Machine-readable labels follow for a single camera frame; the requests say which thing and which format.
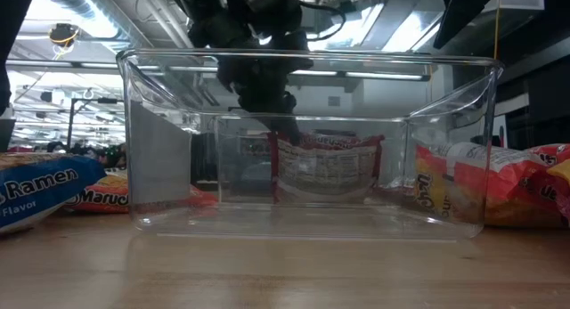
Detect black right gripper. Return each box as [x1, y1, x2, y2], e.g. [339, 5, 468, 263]
[433, 0, 505, 51]

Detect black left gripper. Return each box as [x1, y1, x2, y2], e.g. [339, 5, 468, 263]
[216, 30, 314, 146]

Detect orange Maruchan ramen pack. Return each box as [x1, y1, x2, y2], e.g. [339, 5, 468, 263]
[63, 169, 220, 215]
[412, 141, 542, 229]

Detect blue Maruchan ramen pack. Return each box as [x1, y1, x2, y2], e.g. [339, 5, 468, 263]
[0, 152, 108, 235]

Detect clear plastic bin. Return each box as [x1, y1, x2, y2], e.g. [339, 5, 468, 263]
[115, 47, 505, 240]
[212, 114, 413, 208]

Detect background robot arms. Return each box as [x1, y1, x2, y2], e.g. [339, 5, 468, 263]
[44, 141, 130, 170]

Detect black monitor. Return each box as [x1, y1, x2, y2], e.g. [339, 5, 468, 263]
[0, 117, 17, 153]

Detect yellow power cable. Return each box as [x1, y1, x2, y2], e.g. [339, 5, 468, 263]
[491, 0, 503, 61]

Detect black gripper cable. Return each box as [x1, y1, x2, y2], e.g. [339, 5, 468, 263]
[306, 0, 347, 44]

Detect black background camera stand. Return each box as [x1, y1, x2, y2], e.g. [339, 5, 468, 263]
[65, 96, 120, 150]

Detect black hanging cable reel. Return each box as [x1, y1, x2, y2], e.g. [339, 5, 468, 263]
[47, 22, 80, 48]

